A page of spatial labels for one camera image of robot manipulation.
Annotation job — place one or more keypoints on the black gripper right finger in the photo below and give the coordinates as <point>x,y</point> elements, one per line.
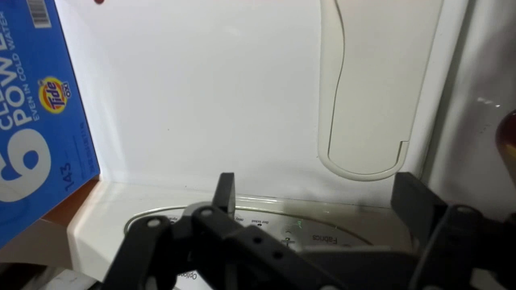
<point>441,236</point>

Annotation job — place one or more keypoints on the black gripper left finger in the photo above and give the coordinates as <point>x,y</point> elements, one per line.
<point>215,243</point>

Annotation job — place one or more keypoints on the white washer with basket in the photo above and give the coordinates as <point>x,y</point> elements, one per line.
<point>478,135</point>

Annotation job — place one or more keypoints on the brown bottle black cap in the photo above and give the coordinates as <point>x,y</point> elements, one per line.
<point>509,146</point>

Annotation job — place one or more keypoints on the white washer with detergent box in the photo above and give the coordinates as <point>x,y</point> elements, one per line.
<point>215,98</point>

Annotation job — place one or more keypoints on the blue Tide detergent box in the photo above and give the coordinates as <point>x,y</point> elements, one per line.
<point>38,118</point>

